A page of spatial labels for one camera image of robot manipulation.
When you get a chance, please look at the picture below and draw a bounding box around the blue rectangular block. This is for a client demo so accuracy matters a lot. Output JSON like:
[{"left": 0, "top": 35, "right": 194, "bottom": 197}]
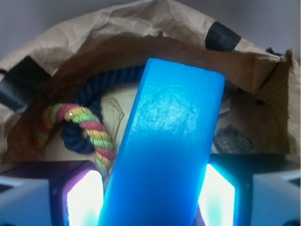
[{"left": 98, "top": 59, "right": 225, "bottom": 226}]

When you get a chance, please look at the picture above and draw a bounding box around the multicolour twisted rope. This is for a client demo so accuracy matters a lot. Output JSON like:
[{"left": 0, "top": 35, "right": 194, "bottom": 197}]
[{"left": 35, "top": 103, "right": 116, "bottom": 177}]

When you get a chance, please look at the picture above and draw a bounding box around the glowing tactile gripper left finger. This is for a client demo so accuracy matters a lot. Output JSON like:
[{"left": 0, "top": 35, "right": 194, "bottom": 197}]
[{"left": 0, "top": 160, "right": 103, "bottom": 226}]

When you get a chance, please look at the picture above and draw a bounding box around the brown paper bag tray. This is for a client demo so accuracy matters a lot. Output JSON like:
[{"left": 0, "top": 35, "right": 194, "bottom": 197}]
[{"left": 0, "top": 0, "right": 301, "bottom": 162}]

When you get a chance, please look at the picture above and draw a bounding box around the navy blue twisted rope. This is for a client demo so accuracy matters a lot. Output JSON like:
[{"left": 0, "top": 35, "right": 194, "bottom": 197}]
[{"left": 61, "top": 65, "right": 146, "bottom": 155}]

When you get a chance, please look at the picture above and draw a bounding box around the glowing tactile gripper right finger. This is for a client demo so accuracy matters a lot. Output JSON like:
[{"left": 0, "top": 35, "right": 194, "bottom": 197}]
[{"left": 194, "top": 154, "right": 301, "bottom": 226}]

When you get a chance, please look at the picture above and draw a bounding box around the brown rock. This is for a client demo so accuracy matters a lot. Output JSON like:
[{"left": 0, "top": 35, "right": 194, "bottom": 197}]
[{"left": 214, "top": 124, "right": 253, "bottom": 154}]

